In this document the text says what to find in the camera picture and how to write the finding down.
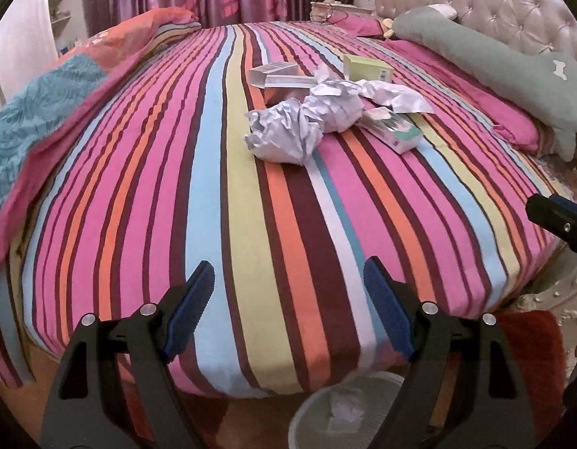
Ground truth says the tufted beige headboard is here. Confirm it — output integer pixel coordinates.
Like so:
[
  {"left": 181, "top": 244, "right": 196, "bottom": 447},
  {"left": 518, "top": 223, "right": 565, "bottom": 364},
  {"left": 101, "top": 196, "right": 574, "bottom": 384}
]
[{"left": 373, "top": 0, "right": 577, "bottom": 76}]

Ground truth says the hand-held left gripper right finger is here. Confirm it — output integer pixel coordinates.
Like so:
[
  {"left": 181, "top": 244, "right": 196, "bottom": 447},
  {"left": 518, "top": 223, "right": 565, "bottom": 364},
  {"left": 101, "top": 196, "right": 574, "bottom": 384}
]
[{"left": 363, "top": 256, "right": 539, "bottom": 449}]

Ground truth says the white wall shelf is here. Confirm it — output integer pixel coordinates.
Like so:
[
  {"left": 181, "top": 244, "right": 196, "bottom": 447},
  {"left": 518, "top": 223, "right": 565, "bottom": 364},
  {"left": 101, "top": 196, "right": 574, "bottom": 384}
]
[{"left": 45, "top": 0, "right": 90, "bottom": 57}]

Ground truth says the white nightstand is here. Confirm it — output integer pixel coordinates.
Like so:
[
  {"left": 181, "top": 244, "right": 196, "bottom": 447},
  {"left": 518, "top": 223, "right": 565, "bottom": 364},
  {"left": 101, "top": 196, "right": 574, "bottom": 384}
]
[{"left": 311, "top": 1, "right": 376, "bottom": 24}]

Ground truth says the tree print small box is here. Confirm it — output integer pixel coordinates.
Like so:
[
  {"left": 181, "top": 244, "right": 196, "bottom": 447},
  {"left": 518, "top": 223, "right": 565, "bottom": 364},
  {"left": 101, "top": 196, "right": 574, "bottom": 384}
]
[{"left": 362, "top": 106, "right": 423, "bottom": 155}]

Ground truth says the crumpled paper in bin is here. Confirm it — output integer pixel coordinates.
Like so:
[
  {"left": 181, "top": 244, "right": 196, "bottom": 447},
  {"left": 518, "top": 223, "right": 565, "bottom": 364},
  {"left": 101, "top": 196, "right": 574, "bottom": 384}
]
[{"left": 327, "top": 385, "right": 368, "bottom": 427}]

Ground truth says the white mesh waste bin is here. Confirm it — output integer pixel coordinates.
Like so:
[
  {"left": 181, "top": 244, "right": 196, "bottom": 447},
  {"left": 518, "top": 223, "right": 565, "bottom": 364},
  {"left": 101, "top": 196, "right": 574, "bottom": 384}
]
[{"left": 287, "top": 371, "right": 407, "bottom": 449}]

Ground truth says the long white box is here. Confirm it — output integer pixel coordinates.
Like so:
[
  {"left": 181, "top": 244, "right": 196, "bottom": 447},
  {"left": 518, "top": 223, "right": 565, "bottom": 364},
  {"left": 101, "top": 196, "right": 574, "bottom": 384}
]
[{"left": 264, "top": 75, "right": 318, "bottom": 106}]

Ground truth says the small pink pillow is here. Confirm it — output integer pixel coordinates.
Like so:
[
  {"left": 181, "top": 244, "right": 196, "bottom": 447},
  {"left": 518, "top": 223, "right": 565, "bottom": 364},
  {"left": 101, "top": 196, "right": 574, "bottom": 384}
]
[{"left": 335, "top": 15, "right": 386, "bottom": 38}]

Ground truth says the wrinkled white paper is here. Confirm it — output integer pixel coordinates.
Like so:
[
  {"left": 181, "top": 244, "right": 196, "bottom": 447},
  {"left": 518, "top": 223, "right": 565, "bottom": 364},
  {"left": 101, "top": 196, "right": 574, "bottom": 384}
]
[{"left": 356, "top": 79, "right": 434, "bottom": 115}]

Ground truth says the long green plush pillow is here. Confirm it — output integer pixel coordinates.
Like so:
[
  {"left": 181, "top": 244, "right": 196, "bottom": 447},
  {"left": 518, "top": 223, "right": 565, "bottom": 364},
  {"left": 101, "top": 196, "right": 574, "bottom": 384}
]
[{"left": 382, "top": 4, "right": 577, "bottom": 162}]

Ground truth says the large white paper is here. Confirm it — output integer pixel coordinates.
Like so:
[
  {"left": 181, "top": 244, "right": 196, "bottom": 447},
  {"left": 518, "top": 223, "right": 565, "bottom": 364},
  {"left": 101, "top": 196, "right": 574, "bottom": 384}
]
[{"left": 244, "top": 97, "right": 325, "bottom": 166}]

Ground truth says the red rug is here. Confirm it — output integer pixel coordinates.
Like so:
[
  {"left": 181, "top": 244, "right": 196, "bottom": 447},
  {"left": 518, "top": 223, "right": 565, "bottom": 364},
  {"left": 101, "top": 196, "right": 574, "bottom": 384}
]
[{"left": 495, "top": 311, "right": 569, "bottom": 433}]

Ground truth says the orange and teal quilt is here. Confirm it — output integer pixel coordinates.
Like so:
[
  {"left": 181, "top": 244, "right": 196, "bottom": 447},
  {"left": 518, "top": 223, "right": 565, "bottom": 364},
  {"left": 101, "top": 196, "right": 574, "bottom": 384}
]
[{"left": 0, "top": 7, "right": 202, "bottom": 267}]

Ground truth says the green cardboard box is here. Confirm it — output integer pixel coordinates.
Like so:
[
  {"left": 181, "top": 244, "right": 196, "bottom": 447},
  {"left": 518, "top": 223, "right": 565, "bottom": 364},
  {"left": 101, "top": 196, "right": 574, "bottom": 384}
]
[{"left": 343, "top": 53, "right": 395, "bottom": 83}]

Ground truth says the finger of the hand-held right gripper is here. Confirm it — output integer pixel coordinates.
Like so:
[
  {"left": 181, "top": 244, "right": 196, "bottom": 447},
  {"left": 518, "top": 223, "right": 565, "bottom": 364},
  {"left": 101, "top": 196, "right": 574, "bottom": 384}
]
[{"left": 525, "top": 193, "right": 577, "bottom": 272}]

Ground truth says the small white paper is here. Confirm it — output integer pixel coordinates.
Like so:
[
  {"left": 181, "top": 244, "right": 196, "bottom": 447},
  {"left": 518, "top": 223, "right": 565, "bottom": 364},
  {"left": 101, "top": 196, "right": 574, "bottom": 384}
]
[{"left": 302, "top": 79, "right": 365, "bottom": 132}]

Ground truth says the white box with printed label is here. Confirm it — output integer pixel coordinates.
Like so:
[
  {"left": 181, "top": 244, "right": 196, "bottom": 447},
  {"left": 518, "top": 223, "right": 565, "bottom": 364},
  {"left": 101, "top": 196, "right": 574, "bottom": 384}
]
[{"left": 249, "top": 62, "right": 299, "bottom": 91}]

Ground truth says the black cable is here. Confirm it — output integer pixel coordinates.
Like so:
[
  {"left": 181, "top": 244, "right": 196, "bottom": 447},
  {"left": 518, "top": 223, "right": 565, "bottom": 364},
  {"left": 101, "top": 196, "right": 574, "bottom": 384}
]
[{"left": 317, "top": 6, "right": 348, "bottom": 25}]

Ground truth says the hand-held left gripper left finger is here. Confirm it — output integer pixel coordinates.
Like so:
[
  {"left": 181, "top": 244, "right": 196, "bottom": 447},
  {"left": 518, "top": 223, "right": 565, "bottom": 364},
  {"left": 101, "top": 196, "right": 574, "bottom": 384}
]
[{"left": 40, "top": 260, "right": 216, "bottom": 449}]

